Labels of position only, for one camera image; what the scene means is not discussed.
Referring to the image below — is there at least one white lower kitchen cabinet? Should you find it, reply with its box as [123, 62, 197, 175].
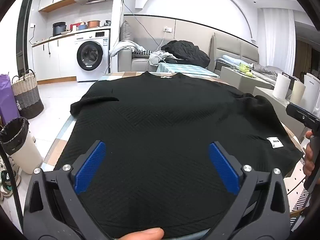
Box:
[32, 39, 78, 82]

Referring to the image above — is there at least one teal checked tablecloth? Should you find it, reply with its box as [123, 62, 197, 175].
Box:
[157, 62, 220, 79]

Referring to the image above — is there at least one black quilted jacket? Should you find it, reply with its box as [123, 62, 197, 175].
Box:
[161, 40, 210, 68]

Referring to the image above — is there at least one green plush toy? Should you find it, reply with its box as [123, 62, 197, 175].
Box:
[239, 62, 255, 77]

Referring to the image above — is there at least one dark cooking pot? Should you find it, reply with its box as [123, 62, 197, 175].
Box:
[52, 22, 67, 36]

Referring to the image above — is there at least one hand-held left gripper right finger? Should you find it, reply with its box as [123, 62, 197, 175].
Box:
[209, 141, 293, 240]

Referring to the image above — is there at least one cream paper roll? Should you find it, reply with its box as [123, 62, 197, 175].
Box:
[289, 79, 306, 104]

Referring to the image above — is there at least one woven laundry basket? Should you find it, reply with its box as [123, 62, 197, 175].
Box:
[11, 69, 45, 120]

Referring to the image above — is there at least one grey bedside cabinet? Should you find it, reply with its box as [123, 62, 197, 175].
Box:
[220, 66, 275, 90]

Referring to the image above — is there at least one black knit sweater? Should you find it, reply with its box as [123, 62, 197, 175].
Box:
[70, 71, 304, 239]

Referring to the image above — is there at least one brown blue checked tablecloth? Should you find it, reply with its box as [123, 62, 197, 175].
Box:
[41, 71, 304, 178]

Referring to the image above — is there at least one white curtain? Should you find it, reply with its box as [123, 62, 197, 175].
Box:
[262, 7, 297, 75]

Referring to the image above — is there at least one purple bag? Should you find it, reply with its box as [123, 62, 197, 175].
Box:
[0, 74, 20, 125]

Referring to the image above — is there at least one person's left hand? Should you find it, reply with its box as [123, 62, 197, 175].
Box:
[117, 227, 165, 240]

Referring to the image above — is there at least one grey cushion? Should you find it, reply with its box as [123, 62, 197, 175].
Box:
[120, 20, 133, 42]

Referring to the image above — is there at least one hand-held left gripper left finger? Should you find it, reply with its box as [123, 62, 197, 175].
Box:
[22, 140, 108, 240]

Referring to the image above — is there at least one person's right hand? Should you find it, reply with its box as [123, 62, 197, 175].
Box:
[303, 130, 316, 178]

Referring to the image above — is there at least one white tall container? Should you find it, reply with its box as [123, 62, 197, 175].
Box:
[299, 72, 320, 119]

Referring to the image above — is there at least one white washing machine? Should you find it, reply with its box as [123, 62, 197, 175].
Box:
[75, 29, 111, 82]

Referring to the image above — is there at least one grey sofa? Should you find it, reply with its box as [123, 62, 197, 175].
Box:
[119, 40, 210, 73]

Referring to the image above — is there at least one white trash bin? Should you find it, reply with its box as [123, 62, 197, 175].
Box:
[0, 117, 43, 174]

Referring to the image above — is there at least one pale clothes pile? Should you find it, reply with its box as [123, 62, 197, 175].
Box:
[148, 50, 175, 67]

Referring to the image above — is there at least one white blanket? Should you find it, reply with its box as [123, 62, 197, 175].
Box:
[109, 41, 145, 57]

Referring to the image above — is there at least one black white striped rug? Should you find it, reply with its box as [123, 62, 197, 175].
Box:
[291, 187, 310, 211]

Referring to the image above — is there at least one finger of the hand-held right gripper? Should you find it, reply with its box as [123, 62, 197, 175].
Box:
[286, 102, 313, 127]

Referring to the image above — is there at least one grey bed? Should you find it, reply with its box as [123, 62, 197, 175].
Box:
[209, 32, 283, 85]

